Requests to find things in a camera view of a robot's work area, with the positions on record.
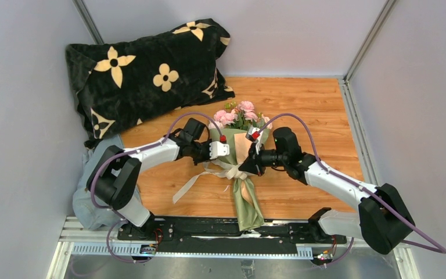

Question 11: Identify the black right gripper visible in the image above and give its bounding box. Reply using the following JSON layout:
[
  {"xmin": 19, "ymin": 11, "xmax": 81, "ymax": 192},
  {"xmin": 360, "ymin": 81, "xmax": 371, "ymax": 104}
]
[{"xmin": 239, "ymin": 141, "xmax": 288, "ymax": 177}]

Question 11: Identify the cream ribbon strap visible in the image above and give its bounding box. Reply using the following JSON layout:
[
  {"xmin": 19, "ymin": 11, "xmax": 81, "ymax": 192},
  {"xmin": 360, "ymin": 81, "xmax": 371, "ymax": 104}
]
[{"xmin": 172, "ymin": 159, "xmax": 251, "ymax": 205}]

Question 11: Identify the pink fake flower stem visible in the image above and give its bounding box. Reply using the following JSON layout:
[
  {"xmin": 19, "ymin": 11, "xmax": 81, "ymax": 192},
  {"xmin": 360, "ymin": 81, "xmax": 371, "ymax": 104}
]
[
  {"xmin": 208, "ymin": 110, "xmax": 238, "ymax": 129},
  {"xmin": 261, "ymin": 116, "xmax": 273, "ymax": 130},
  {"xmin": 225, "ymin": 101, "xmax": 264, "ymax": 130}
]

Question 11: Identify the green and peach wrapping paper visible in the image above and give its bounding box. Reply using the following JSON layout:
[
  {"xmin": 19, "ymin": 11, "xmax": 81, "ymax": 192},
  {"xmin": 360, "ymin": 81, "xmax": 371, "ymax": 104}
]
[{"xmin": 208, "ymin": 128, "xmax": 264, "ymax": 231}]

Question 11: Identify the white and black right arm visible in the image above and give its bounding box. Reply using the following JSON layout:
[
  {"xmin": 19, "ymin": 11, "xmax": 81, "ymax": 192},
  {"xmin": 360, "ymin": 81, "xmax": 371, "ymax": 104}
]
[{"xmin": 239, "ymin": 127, "xmax": 415, "ymax": 255}]

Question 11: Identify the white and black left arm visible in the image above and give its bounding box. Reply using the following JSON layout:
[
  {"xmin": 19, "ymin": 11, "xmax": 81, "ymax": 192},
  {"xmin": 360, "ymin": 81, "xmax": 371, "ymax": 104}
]
[{"xmin": 87, "ymin": 118, "xmax": 228, "ymax": 240}]

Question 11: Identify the black floral pillow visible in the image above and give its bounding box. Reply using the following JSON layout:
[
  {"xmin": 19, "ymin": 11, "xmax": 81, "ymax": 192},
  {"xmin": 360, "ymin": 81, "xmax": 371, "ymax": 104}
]
[{"xmin": 65, "ymin": 19, "xmax": 235, "ymax": 149}]

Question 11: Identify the light blue cloth bag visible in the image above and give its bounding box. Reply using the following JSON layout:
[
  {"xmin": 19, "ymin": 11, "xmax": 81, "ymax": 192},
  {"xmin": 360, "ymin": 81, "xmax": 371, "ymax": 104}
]
[{"xmin": 71, "ymin": 134, "xmax": 143, "ymax": 231}]

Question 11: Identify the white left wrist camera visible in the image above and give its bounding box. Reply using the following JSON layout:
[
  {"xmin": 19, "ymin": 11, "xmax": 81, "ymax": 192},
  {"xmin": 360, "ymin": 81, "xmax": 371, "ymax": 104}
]
[{"xmin": 209, "ymin": 141, "xmax": 230, "ymax": 160}]

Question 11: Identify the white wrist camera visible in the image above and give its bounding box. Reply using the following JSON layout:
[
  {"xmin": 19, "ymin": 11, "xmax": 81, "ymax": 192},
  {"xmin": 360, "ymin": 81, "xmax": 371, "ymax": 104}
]
[
  {"xmin": 209, "ymin": 141, "xmax": 230, "ymax": 160},
  {"xmin": 245, "ymin": 126, "xmax": 264, "ymax": 154}
]

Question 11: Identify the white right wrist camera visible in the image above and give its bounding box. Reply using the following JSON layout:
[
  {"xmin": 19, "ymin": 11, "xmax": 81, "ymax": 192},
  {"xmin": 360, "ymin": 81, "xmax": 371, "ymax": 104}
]
[{"xmin": 245, "ymin": 126, "xmax": 264, "ymax": 154}]

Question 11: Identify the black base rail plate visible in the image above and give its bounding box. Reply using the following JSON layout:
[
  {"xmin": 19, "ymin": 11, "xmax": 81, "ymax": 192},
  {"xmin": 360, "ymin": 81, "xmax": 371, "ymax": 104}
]
[{"xmin": 117, "ymin": 216, "xmax": 347, "ymax": 257}]

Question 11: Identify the aluminium frame rail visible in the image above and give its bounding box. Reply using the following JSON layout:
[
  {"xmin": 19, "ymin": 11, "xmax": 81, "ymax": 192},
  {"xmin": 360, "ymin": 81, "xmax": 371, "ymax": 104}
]
[{"xmin": 47, "ymin": 216, "xmax": 420, "ymax": 278}]

